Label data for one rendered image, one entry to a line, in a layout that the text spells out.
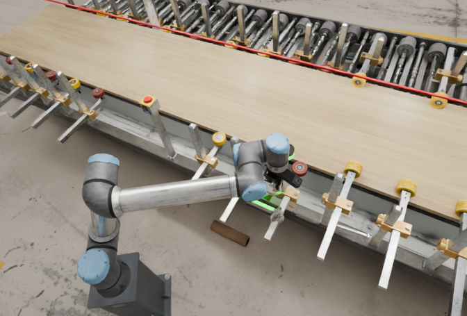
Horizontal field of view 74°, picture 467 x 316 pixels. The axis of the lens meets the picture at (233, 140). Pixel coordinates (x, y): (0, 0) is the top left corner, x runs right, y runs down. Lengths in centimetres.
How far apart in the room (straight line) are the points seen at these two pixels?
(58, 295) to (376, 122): 246
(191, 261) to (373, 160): 147
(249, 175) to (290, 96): 101
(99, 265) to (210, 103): 110
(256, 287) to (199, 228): 61
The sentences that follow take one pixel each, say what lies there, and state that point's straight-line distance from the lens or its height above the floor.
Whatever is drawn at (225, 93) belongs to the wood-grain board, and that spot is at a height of 90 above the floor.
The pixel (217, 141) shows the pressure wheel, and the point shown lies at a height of 91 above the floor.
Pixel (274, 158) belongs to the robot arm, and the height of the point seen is 133.
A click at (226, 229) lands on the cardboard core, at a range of 244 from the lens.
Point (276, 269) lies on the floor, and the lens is 241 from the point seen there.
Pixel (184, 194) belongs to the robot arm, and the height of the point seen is 137.
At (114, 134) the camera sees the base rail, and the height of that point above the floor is 70.
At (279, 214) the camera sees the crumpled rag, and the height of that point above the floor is 88.
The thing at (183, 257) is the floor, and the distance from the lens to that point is 251.
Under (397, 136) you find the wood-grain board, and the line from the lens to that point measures 193.
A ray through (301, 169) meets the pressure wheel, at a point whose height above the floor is 91.
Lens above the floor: 233
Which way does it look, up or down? 52 degrees down
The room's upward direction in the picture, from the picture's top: 9 degrees counter-clockwise
